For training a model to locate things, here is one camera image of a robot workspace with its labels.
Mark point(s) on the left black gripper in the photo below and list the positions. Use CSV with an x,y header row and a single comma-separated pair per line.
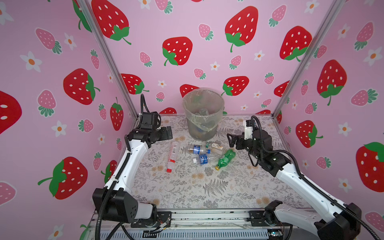
x,y
164,136

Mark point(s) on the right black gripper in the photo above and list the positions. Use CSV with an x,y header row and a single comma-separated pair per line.
x,y
241,139

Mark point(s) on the clear bottle red cap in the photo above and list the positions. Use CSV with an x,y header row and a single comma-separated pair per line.
x,y
173,155

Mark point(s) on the green bottle yellow cap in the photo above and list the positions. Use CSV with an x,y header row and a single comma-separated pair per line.
x,y
225,159

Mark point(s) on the clear bottle bird label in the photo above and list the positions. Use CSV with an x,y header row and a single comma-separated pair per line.
x,y
215,148

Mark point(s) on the small bottle blue label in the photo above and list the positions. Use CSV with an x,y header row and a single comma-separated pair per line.
x,y
203,159
197,150

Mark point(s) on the blue label bottle white cap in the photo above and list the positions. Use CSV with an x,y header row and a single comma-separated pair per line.
x,y
199,130

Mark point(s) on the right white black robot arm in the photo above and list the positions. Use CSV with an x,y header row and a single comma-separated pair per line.
x,y
332,220

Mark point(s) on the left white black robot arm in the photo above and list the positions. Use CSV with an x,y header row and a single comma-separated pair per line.
x,y
115,202

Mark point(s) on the grey mesh waste bin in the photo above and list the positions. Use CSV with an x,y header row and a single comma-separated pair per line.
x,y
204,123

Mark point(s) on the clear plastic bin liner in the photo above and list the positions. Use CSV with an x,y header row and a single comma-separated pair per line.
x,y
204,103

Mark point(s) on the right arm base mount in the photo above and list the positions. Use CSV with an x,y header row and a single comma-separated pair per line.
x,y
261,219

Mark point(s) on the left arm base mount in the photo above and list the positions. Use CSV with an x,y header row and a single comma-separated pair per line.
x,y
160,220

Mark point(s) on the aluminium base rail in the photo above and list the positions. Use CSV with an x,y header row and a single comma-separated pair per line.
x,y
201,224

